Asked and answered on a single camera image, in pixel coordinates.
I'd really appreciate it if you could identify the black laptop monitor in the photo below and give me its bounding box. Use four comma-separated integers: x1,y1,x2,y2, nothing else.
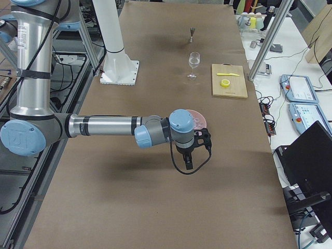
274,120,332,208

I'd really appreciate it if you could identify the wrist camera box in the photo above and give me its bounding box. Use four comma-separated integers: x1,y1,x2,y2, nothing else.
193,128,212,151

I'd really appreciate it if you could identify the bamboo cutting board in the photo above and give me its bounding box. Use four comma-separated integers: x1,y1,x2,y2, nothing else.
212,64,248,99

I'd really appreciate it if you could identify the clear wine glass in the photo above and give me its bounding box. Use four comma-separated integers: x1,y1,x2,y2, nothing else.
187,51,200,79

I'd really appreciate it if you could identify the lower teach pendant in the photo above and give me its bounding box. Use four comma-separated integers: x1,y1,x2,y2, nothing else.
288,102,331,134

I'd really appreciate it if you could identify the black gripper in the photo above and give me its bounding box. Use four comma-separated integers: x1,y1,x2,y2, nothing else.
175,141,194,170

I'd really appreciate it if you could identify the aluminium frame post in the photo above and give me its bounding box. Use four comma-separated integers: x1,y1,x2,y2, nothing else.
248,0,294,81

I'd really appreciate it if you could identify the upper teach pendant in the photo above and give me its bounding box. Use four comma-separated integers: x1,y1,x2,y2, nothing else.
280,74,319,104

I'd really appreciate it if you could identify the pink bowl of ice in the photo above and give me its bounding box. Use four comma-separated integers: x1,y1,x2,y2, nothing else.
187,109,207,130

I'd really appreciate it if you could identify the teach pendant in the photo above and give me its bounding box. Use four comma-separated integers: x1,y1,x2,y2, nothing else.
280,74,319,104
288,102,331,134

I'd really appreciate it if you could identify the steel jigger measuring cup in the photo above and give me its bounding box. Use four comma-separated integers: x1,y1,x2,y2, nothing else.
189,27,196,43

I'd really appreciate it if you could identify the white pedestal column base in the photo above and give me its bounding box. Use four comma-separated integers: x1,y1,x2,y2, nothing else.
93,0,140,86

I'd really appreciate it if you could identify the yellow plastic knife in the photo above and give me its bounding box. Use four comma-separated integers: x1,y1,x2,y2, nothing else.
216,73,240,77

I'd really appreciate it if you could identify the wooden board upright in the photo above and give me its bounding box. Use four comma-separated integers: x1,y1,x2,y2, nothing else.
302,1,331,64

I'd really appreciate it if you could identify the yellow lemon slice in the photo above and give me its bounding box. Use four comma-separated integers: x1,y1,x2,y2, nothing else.
220,79,230,88

